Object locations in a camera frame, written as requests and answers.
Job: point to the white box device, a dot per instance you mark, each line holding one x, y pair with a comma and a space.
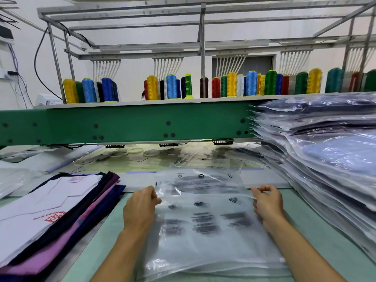
50, 99

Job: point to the grey metal thread rack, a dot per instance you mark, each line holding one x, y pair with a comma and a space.
203, 38

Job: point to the person's left hand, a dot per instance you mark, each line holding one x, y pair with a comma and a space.
141, 209

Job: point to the green machine beam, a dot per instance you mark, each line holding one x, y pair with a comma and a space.
135, 121

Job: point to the crumpled clear plastic film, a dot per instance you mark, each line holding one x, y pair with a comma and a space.
15, 182

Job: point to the stack of plastic bags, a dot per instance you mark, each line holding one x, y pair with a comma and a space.
205, 232

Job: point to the white shirt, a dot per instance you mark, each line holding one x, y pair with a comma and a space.
41, 211

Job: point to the wall router with antennas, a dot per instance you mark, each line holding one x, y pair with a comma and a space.
4, 32

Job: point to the stack of bagged garments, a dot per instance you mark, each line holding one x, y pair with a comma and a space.
317, 123

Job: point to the white wall socket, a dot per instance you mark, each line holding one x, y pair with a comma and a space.
7, 74

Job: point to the person's right forearm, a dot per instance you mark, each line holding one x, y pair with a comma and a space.
305, 255

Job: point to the row of coloured thread spools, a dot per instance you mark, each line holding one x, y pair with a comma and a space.
247, 85

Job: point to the person's right hand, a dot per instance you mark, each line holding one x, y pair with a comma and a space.
267, 202

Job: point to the person's left forearm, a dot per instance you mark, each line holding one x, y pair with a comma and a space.
117, 258

